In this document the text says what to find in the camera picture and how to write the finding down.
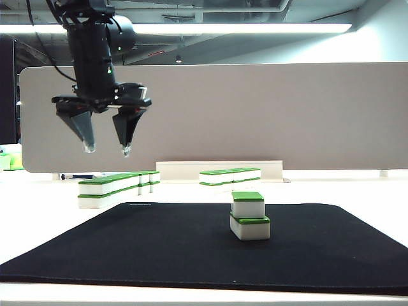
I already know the long ceiling light strip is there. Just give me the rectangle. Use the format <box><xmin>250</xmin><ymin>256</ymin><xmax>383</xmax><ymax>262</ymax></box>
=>
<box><xmin>0</xmin><ymin>24</ymin><xmax>353</xmax><ymax>34</ymax></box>

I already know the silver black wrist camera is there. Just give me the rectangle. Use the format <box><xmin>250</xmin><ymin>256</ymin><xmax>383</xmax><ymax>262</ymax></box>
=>
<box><xmin>120</xmin><ymin>82</ymin><xmax>151</xmax><ymax>102</ymax></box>

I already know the grey desk divider panel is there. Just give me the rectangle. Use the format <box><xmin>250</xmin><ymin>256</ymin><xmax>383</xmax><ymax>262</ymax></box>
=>
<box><xmin>19</xmin><ymin>62</ymin><xmax>408</xmax><ymax>175</ymax></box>

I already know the black rectangular mat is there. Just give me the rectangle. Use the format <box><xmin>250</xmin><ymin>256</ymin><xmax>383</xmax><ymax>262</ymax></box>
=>
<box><xmin>0</xmin><ymin>202</ymin><xmax>408</xmax><ymax>296</ymax></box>

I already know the dark cabinet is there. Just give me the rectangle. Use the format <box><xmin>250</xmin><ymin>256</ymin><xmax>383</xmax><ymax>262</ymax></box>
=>
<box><xmin>0</xmin><ymin>34</ymin><xmax>17</xmax><ymax>146</ymax></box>

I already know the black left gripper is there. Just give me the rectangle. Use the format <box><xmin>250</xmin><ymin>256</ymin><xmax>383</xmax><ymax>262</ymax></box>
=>
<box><xmin>52</xmin><ymin>83</ymin><xmax>152</xmax><ymax>158</ymax></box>

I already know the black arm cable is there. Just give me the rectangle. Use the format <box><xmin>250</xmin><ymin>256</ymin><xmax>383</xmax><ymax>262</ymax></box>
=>
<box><xmin>47</xmin><ymin>47</ymin><xmax>78</xmax><ymax>82</ymax></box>

